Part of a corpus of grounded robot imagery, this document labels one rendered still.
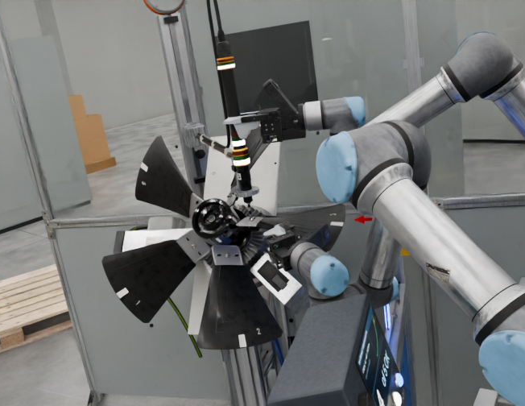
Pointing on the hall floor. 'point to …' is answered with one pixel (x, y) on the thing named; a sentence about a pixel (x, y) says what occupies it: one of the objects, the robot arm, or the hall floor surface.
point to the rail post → (411, 357)
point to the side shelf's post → (288, 322)
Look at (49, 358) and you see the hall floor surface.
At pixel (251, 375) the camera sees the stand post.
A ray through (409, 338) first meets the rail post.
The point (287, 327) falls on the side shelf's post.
